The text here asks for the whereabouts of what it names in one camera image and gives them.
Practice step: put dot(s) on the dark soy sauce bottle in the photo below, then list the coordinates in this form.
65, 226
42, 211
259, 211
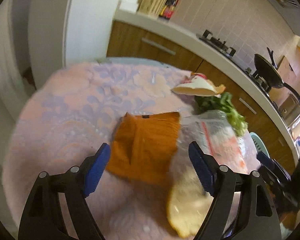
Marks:
164, 9

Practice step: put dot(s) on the green leafy vegetable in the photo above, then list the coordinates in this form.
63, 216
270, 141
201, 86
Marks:
224, 104

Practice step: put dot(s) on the black wok with lid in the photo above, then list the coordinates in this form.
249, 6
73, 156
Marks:
268, 71

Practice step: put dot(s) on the large sauce bottle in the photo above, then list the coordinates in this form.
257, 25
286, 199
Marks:
171, 9

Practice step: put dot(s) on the white curtain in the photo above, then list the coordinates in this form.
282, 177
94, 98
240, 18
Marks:
12, 90

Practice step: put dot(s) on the clear printed plastic bag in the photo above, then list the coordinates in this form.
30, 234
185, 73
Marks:
215, 136

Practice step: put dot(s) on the beige utensil basket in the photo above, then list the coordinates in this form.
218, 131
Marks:
150, 7

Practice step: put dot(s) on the steel thermos bottle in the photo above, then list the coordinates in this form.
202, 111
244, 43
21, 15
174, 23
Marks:
290, 108

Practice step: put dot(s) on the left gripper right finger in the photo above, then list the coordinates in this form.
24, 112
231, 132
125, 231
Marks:
242, 207

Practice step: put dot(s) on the wooden cutting board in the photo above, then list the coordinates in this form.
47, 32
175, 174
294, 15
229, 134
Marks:
279, 95

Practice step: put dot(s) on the orange cloth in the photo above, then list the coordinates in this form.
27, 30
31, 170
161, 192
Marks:
143, 146

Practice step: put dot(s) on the pink floral tablecloth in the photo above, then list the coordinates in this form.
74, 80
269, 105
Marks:
68, 119

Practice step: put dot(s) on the black gas stove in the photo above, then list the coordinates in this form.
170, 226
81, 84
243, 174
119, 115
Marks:
229, 53

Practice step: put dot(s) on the electric kettle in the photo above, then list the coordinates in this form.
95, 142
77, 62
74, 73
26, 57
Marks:
295, 130

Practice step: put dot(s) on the teal plastic waste basket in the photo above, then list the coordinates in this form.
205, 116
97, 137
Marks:
260, 146

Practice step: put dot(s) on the wooden base cabinets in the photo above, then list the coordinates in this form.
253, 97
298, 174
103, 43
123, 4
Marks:
171, 45

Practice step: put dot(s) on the red white paper cup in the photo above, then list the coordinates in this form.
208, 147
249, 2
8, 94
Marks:
197, 84

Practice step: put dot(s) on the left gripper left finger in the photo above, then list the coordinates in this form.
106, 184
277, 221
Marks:
42, 215

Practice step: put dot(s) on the pale peel piece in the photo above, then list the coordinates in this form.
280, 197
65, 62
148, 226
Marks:
188, 204

